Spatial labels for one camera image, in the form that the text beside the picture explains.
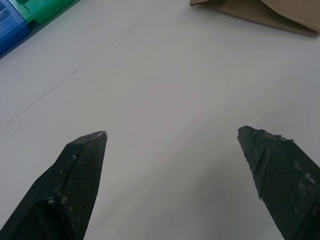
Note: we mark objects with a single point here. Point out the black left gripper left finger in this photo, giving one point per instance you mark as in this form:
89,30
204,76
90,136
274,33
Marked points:
72,185

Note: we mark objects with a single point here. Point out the blue plastic bin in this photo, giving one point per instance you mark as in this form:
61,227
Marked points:
10,27

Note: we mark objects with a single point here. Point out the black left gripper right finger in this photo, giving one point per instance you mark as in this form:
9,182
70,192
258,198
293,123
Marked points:
282,180

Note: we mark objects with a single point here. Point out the brown paper bag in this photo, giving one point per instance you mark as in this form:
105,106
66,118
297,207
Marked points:
265,13

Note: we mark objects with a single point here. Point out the green plastic bin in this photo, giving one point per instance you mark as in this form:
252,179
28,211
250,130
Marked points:
42,8

